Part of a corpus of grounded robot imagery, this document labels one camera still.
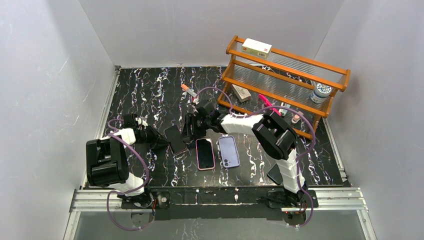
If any pink phone case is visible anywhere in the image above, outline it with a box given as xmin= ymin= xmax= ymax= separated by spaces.
xmin=195 ymin=137 xmax=217 ymax=172

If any small pink white item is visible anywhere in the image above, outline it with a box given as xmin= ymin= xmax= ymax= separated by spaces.
xmin=291 ymin=111 xmax=304 ymax=124

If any clear magsafe phone case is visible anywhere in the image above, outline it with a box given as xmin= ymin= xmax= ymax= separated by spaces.
xmin=172 ymin=147 xmax=188 ymax=156

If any pink utility knife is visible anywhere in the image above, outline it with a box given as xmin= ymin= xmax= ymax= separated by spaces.
xmin=258 ymin=94 xmax=281 ymax=116

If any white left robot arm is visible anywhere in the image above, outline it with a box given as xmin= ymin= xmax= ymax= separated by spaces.
xmin=85 ymin=113 xmax=170 ymax=197

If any white blue round jar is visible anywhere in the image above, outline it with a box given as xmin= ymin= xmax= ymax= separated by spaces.
xmin=310 ymin=83 xmax=333 ymax=104

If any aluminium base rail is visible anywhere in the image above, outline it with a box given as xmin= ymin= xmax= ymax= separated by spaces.
xmin=70 ymin=187 xmax=369 ymax=212

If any white green stapler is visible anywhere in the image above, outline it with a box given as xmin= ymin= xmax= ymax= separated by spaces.
xmin=278 ymin=102 xmax=291 ymax=117

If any orange wooden shelf rack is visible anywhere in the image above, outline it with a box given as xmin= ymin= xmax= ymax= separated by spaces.
xmin=221 ymin=35 xmax=351 ymax=128

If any orange grey marker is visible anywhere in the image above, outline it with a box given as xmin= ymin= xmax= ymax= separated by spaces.
xmin=181 ymin=84 xmax=198 ymax=100

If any small grey box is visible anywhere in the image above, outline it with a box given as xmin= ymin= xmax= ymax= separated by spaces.
xmin=231 ymin=84 xmax=252 ymax=103

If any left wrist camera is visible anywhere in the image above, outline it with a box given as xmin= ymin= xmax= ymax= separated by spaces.
xmin=136 ymin=117 xmax=148 ymax=129

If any dark teal phone case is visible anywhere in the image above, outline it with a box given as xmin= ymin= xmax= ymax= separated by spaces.
xmin=266 ymin=164 xmax=283 ymax=185

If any black screen smartphone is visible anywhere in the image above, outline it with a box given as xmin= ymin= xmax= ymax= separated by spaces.
xmin=196 ymin=138 xmax=215 ymax=170

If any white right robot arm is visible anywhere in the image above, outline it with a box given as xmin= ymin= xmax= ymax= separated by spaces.
xmin=181 ymin=100 xmax=308 ymax=206

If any white red carton box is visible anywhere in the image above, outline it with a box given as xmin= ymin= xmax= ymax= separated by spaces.
xmin=241 ymin=38 xmax=272 ymax=59

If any lavender phone case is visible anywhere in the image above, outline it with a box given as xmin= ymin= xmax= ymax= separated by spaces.
xmin=218 ymin=135 xmax=241 ymax=169

